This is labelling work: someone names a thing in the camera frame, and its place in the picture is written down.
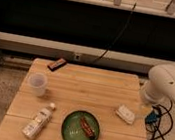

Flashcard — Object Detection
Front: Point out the blue connector box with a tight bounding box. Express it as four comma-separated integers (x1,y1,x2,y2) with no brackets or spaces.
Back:
145,110,158,124

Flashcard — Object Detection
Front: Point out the wall power outlet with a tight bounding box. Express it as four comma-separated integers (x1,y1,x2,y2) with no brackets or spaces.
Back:
74,53,81,61

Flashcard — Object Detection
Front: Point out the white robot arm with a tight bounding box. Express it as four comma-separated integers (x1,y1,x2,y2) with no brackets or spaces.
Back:
140,63,175,105

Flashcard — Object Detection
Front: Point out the black hanging cable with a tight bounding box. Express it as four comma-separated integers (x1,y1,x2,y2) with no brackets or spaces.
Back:
87,0,138,71

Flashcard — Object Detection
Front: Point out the dark chocolate bar wrapper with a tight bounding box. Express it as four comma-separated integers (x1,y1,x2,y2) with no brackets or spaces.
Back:
47,58,67,72

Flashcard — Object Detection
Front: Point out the white plastic bottle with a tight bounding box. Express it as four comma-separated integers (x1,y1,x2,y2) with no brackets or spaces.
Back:
22,103,56,140

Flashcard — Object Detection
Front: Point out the brown snack bar in bowl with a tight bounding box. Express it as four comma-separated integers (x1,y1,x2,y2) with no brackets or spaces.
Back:
80,117,96,140

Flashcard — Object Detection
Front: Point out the green bowl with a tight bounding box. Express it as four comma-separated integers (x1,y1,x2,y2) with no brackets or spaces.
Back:
61,110,100,140

